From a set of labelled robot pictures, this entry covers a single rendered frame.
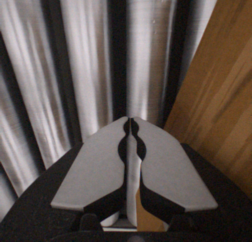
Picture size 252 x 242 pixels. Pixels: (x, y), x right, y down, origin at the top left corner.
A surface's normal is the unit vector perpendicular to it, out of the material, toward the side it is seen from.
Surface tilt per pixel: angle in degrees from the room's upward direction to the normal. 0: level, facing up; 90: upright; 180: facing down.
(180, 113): 91
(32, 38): 34
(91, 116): 4
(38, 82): 22
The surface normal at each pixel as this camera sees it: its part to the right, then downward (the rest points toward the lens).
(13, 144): 0.60, 0.36
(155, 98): 0.28, 0.44
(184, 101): -0.97, -0.22
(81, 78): -0.29, 0.44
